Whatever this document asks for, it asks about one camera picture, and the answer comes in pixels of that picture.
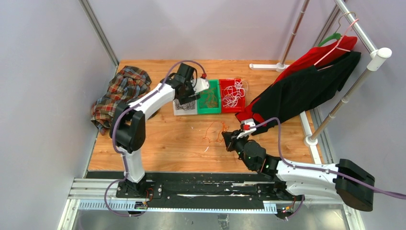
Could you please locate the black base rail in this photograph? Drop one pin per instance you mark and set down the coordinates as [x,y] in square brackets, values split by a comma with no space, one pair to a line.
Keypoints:
[202,190]

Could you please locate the red garment on hanger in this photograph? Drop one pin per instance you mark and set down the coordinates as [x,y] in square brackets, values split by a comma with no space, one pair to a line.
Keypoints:
[315,53]

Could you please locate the green bin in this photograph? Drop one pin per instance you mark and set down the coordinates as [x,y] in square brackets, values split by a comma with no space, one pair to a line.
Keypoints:
[210,100]

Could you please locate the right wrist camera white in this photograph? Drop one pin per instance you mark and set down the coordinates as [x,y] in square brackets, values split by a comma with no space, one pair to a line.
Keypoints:
[247,127]

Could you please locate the black garment on hanger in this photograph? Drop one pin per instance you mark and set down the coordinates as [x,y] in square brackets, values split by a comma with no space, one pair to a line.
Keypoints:
[304,90]

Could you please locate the green hanger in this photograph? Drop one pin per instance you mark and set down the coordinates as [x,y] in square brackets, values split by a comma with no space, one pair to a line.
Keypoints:
[334,36]

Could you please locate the pink hanger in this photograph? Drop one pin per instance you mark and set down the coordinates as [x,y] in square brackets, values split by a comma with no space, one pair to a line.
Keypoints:
[339,41]

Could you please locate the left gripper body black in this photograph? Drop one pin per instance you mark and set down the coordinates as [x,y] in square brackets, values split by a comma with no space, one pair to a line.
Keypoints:
[189,95]

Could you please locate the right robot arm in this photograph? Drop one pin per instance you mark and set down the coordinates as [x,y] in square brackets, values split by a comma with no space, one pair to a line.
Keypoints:
[345,181]

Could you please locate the plaid cloth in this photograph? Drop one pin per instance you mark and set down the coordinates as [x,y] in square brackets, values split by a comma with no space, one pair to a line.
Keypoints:
[128,85]

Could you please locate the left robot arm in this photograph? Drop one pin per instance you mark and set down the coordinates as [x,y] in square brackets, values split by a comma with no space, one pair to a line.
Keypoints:
[128,132]

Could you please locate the red bin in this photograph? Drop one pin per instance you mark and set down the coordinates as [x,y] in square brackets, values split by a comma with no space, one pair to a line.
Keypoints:
[232,92]

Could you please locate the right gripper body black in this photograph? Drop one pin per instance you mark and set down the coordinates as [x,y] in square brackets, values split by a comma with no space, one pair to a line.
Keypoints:
[235,144]

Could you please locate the white bin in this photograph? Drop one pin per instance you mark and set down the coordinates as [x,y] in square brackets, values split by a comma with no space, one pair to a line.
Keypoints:
[184,109]

